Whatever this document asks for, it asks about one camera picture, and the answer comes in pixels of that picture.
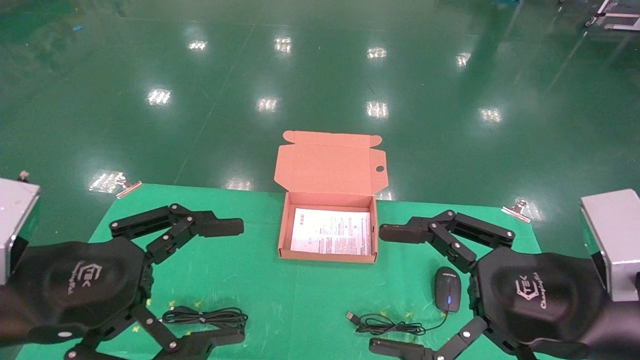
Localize white printed leaflet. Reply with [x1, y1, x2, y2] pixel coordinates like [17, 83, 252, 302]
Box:
[290, 207, 373, 257]

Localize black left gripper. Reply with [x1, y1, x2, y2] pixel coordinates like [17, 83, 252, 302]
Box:
[0, 203, 247, 360]

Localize white metal frame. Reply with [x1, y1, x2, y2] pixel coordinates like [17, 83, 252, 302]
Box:
[585, 0, 640, 32]

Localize brown cardboard box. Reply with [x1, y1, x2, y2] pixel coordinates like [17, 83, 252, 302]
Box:
[273, 130, 388, 264]

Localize black data cable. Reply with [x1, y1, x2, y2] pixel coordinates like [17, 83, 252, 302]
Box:
[161, 306, 249, 329]

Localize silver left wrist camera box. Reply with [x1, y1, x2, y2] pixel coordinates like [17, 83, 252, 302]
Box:
[0, 171, 41, 286]

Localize silver binder clip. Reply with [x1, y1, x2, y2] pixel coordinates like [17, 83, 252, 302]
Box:
[501, 199, 532, 223]
[115, 175, 143, 200]

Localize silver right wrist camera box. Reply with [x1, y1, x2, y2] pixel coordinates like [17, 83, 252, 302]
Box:
[580, 189, 640, 302]

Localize green cloth mat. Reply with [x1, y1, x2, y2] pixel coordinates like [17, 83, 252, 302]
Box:
[15, 182, 586, 360]

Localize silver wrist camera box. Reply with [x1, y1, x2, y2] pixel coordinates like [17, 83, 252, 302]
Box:
[580, 189, 640, 302]
[0, 171, 41, 286]

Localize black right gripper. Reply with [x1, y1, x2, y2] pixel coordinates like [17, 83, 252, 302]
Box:
[369, 209, 640, 360]

